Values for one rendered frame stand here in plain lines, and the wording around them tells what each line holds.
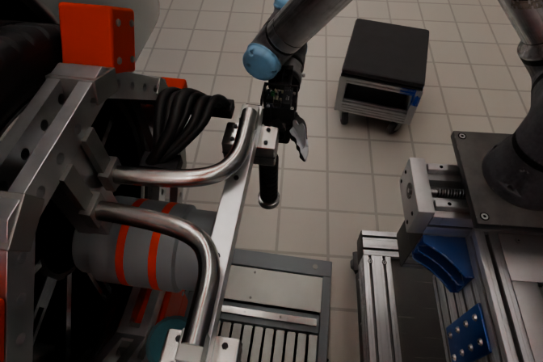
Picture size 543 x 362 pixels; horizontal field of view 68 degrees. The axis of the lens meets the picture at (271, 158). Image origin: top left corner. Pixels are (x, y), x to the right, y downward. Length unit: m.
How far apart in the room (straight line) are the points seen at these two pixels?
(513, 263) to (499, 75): 1.74
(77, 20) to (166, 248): 0.33
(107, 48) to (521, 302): 0.80
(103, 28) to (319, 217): 1.27
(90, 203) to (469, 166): 0.68
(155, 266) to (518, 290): 0.64
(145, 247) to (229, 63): 1.78
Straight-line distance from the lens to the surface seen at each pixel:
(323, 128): 1.96
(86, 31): 0.61
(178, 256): 0.62
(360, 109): 1.90
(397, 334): 1.32
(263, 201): 0.81
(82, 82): 0.55
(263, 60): 0.77
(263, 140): 0.66
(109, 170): 0.58
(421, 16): 2.83
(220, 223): 0.54
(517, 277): 0.91
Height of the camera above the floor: 1.46
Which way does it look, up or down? 53 degrees down
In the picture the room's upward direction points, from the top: straight up
